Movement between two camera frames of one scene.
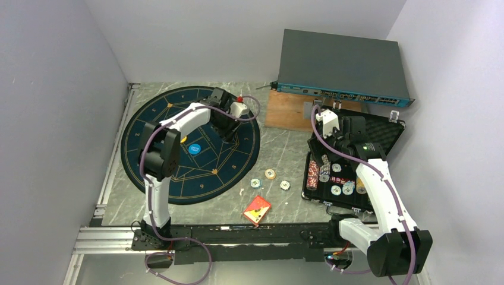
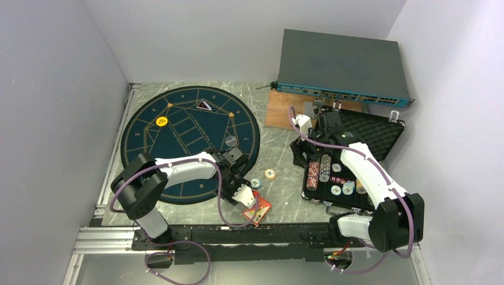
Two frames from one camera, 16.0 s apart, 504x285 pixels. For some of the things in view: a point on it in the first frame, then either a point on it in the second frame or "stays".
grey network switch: x=343 y=66 stays
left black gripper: x=227 y=135 → x=228 y=195
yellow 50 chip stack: x=270 y=174 stays
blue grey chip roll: x=324 y=169 stays
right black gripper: x=339 y=134 → x=298 y=146
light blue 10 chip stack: x=255 y=183 stays
